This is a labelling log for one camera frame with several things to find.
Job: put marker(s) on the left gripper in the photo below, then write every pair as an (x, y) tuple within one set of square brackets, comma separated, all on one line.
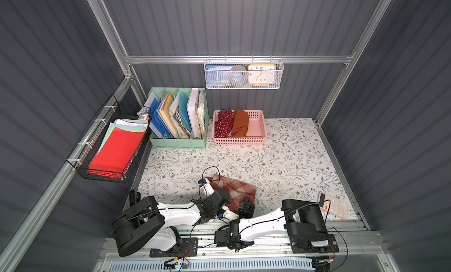
[(218, 198)]

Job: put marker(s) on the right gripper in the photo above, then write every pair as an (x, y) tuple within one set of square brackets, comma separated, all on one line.
[(229, 244)]

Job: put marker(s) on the red plaid skirt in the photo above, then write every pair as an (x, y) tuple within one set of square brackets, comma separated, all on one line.
[(237, 190)]

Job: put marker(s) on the pink plastic basket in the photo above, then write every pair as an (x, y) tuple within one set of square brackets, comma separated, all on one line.
[(256, 133)]

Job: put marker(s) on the red polka dot skirt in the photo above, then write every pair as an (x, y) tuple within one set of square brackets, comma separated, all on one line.
[(224, 123)]

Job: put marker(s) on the rust brown skirt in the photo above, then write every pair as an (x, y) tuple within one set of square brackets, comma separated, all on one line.
[(240, 123)]

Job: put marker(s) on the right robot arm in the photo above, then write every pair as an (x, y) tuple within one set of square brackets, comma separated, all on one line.
[(301, 220)]

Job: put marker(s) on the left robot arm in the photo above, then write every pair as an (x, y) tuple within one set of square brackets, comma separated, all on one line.
[(148, 221)]

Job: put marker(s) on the grey tape roll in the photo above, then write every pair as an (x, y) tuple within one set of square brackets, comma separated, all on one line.
[(238, 76)]

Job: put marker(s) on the floral table mat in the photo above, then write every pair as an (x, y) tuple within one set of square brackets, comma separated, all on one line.
[(293, 163)]

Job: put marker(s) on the black stapler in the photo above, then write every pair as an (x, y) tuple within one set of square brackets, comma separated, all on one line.
[(134, 197)]

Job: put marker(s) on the white calculator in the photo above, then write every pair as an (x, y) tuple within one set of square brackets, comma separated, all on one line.
[(334, 206)]

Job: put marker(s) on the white binder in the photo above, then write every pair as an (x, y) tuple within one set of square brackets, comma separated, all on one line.
[(192, 106)]

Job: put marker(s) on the blue folder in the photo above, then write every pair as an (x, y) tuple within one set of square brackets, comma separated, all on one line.
[(157, 125)]

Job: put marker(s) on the red paper stack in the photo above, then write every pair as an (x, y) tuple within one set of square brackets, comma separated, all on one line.
[(117, 149)]

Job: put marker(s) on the green file organizer box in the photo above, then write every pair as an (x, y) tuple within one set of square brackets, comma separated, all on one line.
[(191, 143)]

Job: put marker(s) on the blue box in basket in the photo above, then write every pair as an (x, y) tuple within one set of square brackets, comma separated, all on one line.
[(217, 75)]

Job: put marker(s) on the yellow alarm clock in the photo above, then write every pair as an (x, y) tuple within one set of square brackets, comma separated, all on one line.
[(261, 74)]

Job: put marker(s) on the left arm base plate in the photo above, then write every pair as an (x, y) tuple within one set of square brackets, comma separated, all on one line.
[(185, 247)]

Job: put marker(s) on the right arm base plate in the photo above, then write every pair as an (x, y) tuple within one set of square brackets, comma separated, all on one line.
[(300, 246)]

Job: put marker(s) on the black wire wall basket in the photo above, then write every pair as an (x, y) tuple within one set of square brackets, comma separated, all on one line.
[(117, 112)]

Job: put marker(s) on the white wire wall basket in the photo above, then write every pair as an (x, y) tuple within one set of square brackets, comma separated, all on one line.
[(246, 62)]

